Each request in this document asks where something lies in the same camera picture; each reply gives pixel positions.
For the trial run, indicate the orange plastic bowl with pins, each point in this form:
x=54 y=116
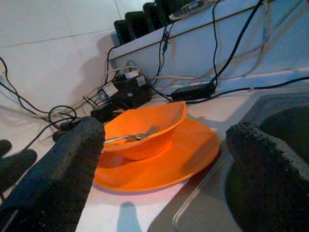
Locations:
x=144 y=120

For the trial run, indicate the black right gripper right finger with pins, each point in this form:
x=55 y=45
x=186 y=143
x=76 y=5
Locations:
x=265 y=181

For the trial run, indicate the white labelled power adapter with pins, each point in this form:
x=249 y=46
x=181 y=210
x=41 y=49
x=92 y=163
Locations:
x=109 y=89

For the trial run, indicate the stainless steel sink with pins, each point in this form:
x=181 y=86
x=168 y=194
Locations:
x=205 y=205

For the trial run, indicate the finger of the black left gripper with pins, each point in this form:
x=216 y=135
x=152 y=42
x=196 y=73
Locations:
x=17 y=166
x=5 y=147

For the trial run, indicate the black rectangular battery pack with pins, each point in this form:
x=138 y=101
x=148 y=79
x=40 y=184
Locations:
x=122 y=32
x=137 y=24
x=154 y=15
x=171 y=8

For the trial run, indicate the orange plastic plate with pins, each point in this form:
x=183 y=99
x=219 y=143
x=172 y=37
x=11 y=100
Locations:
x=181 y=164

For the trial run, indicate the black power adapter brick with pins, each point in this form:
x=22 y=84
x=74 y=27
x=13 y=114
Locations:
x=193 y=91

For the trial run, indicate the black charger hub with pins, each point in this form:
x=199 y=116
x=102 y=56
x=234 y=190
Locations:
x=130 y=96

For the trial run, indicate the black plug adapter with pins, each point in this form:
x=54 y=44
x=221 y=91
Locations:
x=103 y=112

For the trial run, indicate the metal spoon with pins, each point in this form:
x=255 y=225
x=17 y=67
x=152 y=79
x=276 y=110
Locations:
x=125 y=137

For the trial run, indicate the white charger plug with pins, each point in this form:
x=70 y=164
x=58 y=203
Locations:
x=132 y=74

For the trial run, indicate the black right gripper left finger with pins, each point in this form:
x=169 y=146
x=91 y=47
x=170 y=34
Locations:
x=60 y=169

